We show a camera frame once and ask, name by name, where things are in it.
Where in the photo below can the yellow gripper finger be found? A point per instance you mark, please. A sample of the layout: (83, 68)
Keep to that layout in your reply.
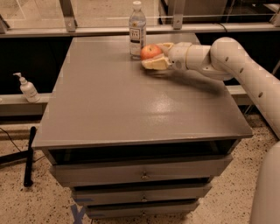
(160, 62)
(165, 47)

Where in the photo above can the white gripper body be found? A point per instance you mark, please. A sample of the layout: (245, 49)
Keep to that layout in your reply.
(177, 56)

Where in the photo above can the middle grey drawer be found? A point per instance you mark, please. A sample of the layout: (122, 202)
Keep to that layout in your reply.
(141, 194)

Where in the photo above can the grey drawer cabinet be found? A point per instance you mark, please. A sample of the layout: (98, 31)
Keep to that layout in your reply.
(106, 108)

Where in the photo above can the bottom grey drawer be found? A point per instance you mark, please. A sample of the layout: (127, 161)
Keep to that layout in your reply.
(142, 208)

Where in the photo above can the white pump dispenser bottle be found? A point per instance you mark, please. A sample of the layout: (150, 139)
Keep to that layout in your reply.
(27, 88)

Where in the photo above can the red apple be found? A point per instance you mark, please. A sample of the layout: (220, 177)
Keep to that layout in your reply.
(150, 51)

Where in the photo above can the top grey drawer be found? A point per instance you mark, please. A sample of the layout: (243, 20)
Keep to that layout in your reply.
(140, 171)

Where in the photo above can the metal railing frame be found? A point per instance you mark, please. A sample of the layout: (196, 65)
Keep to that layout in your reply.
(55, 18)

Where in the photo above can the black stand leg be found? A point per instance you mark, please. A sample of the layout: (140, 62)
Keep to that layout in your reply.
(28, 165)

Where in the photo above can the clear plastic water bottle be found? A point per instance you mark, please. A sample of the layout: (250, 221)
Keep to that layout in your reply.
(137, 30)

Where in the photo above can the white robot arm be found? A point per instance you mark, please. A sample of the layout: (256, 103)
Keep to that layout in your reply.
(223, 60)

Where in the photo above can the grey drawer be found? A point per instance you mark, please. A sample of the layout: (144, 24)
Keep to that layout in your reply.
(140, 171)
(141, 194)
(142, 208)

